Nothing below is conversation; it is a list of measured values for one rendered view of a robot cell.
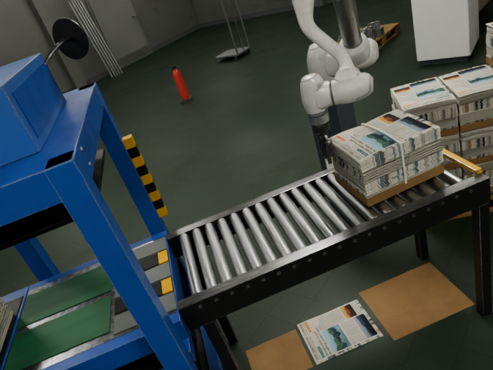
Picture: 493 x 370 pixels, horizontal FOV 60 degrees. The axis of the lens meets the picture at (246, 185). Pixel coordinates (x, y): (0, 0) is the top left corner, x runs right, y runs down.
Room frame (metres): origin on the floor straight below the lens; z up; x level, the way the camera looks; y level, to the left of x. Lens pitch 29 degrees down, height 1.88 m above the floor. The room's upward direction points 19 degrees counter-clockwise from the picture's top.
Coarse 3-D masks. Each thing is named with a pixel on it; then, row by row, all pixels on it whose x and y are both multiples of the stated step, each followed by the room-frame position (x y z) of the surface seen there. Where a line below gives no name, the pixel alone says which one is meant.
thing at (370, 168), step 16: (352, 128) 1.73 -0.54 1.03; (336, 144) 1.64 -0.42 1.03; (352, 144) 1.59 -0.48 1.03; (368, 144) 1.55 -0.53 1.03; (384, 144) 1.51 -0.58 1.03; (336, 160) 1.68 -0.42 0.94; (352, 160) 1.50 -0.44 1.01; (368, 160) 1.45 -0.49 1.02; (384, 160) 1.46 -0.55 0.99; (352, 176) 1.55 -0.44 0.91; (368, 176) 1.45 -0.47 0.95; (384, 176) 1.46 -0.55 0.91; (368, 192) 1.45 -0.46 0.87
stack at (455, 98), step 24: (456, 72) 2.41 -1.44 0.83; (480, 72) 2.29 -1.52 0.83; (408, 96) 2.31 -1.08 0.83; (432, 96) 2.20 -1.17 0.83; (456, 96) 2.13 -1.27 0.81; (480, 96) 2.06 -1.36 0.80; (432, 120) 2.12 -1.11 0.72; (456, 120) 2.09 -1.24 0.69; (480, 120) 2.07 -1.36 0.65; (456, 144) 2.09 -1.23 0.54; (480, 144) 2.06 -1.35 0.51; (456, 168) 2.11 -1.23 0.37; (456, 216) 2.10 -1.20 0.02
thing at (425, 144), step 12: (372, 120) 1.75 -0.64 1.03; (384, 120) 1.70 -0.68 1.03; (396, 120) 1.66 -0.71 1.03; (408, 120) 1.63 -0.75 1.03; (420, 120) 1.59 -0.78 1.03; (396, 132) 1.57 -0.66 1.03; (408, 132) 1.53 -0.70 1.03; (420, 132) 1.50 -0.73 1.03; (432, 132) 1.49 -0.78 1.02; (408, 144) 1.47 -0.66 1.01; (420, 144) 1.49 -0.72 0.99; (432, 144) 1.49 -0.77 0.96; (420, 156) 1.48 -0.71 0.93; (432, 156) 1.50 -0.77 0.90; (420, 168) 1.49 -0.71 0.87; (432, 168) 1.49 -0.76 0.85
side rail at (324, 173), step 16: (320, 176) 1.82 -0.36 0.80; (272, 192) 1.83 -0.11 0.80; (288, 192) 1.80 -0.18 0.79; (304, 192) 1.81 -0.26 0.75; (320, 192) 1.81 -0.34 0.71; (240, 208) 1.78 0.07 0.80; (192, 224) 1.80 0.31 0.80; (176, 240) 1.74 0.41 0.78; (192, 240) 1.75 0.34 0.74; (176, 256) 1.74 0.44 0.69
